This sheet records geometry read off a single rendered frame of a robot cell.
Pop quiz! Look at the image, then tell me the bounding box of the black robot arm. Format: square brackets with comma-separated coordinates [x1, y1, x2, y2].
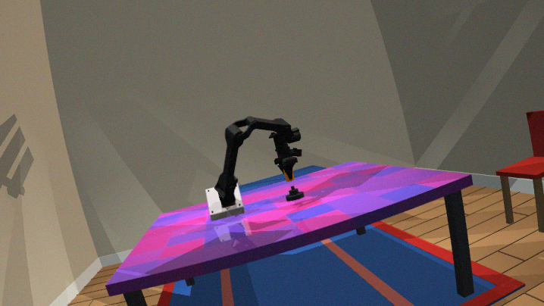
[214, 116, 301, 208]

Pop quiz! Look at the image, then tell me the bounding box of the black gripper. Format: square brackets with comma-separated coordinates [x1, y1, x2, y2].
[274, 144, 298, 180]

